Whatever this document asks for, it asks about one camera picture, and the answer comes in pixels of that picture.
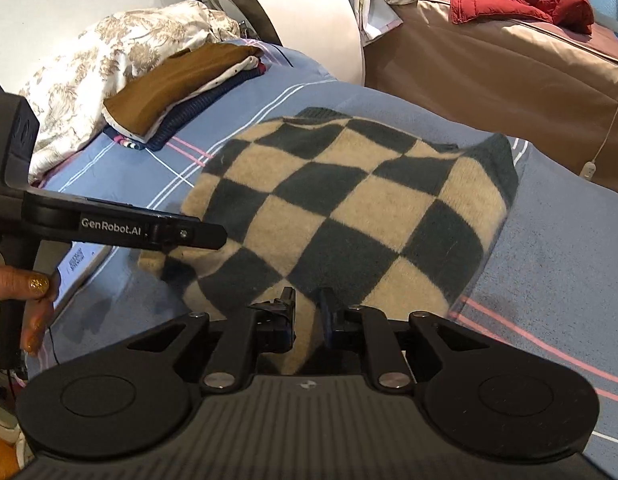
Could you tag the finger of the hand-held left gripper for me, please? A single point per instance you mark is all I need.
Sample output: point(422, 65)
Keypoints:
point(194, 232)

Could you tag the green beige checkered sweater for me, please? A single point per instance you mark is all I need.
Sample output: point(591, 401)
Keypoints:
point(349, 200)

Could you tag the blue striped bed sheet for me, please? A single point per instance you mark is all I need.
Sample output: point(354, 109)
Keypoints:
point(549, 270)

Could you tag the white round machine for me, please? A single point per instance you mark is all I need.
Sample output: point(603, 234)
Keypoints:
point(299, 10)

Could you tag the floral beige quilt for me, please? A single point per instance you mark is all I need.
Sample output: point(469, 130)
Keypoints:
point(104, 70)

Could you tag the person's left hand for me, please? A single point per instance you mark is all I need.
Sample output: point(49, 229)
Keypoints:
point(31, 285)

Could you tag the brown covered sofa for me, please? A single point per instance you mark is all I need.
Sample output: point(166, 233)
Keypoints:
point(514, 65)

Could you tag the folded navy garment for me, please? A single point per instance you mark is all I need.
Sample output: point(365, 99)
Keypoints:
point(189, 115)

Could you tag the folded brown garment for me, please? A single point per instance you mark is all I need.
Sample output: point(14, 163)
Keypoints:
point(174, 87)

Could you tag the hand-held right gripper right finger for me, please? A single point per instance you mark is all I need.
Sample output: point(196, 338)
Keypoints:
point(328, 322)

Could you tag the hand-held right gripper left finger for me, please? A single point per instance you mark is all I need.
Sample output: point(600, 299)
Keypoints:
point(288, 322)

